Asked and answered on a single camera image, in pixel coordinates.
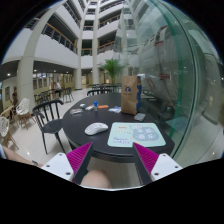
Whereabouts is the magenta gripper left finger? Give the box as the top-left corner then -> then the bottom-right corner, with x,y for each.
41,141 -> 95,185

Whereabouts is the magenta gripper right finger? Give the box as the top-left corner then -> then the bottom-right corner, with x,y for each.
132,142 -> 184,186

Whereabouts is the white computer mouse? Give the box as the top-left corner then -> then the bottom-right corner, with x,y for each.
85,122 -> 108,136

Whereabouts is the light green mouse pad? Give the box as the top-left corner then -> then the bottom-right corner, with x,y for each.
107,122 -> 166,148

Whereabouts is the person's bare knee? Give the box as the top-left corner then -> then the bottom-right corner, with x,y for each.
81,170 -> 111,189

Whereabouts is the round black table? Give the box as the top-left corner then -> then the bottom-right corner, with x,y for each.
61,92 -> 176,164

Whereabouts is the grey phone on table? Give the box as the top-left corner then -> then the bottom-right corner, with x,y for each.
134,113 -> 146,121

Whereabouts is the clear plastic packet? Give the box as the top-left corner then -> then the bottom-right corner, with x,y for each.
70,109 -> 83,115

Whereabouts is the black wooden chair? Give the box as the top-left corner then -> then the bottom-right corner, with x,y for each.
32,99 -> 65,151

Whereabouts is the orange flat object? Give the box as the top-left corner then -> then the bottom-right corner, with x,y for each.
98,105 -> 109,109

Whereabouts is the blue printed leaflet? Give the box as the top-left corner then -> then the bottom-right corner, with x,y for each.
108,106 -> 121,113

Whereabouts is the small blue-capped bottle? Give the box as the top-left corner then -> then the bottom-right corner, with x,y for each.
94,101 -> 98,111

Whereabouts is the black chair behind table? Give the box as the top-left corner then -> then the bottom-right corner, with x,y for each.
87,89 -> 112,96

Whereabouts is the brown paper bag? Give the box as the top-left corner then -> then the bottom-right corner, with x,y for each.
121,76 -> 138,115

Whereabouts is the white lattice chair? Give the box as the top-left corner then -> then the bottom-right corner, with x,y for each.
16,98 -> 33,126

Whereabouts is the white lattice chair left edge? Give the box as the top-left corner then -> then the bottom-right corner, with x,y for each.
0,116 -> 17,147

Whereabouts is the green potted palm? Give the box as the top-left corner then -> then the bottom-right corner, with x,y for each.
99,59 -> 124,83

